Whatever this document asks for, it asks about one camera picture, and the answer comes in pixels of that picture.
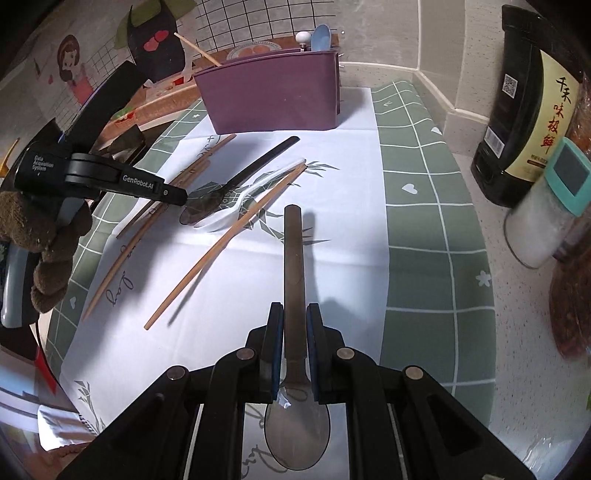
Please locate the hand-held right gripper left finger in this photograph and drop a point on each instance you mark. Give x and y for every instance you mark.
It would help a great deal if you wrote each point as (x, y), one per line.
(277, 364)

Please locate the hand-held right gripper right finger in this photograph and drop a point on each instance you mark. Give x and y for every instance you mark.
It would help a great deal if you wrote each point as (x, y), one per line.
(310, 350)

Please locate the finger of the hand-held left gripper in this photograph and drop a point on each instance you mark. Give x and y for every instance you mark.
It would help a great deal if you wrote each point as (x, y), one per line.
(173, 194)

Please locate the black spoon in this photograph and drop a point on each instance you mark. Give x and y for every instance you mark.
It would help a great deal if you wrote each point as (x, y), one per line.
(258, 161)
(294, 258)

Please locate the purple utensil holder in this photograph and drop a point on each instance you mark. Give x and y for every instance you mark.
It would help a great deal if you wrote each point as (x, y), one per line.
(272, 92)

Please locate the white round-headed utensil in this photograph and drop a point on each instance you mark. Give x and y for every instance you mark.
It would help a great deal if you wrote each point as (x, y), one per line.
(302, 37)

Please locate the blue plastic spoon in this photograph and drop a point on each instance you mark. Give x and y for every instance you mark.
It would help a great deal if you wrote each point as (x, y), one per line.
(321, 38)

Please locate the person's left hand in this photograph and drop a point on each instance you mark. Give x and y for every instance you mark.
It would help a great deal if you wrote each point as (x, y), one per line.
(46, 258)

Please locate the white ceramic spoon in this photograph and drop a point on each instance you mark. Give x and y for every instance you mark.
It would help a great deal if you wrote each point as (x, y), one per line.
(217, 221)

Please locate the green white checked tablecloth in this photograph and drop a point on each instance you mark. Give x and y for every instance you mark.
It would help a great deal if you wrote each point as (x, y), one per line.
(415, 230)

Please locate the teal-capped salt shaker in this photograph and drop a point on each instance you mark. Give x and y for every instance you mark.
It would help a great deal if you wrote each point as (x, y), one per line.
(535, 226)

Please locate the yellow-lidded chili flake jar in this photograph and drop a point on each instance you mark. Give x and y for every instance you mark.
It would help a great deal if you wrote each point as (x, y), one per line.
(575, 314)

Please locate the dark soy sauce bottle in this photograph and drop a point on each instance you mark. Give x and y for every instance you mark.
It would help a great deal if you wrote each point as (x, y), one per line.
(512, 115)

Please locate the cartoon wall poster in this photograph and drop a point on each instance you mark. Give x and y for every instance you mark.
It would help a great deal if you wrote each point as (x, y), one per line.
(69, 60)

